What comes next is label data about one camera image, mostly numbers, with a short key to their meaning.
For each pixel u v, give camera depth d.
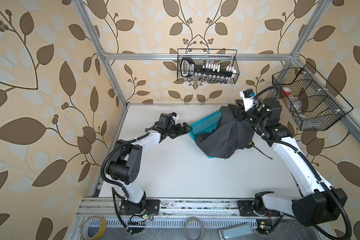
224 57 0.91
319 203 0.39
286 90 0.88
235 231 0.67
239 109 0.64
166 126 0.76
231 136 0.76
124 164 0.48
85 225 0.67
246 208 0.73
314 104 0.73
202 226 0.69
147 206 0.74
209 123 1.04
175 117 0.87
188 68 0.85
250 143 0.96
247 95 0.59
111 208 0.76
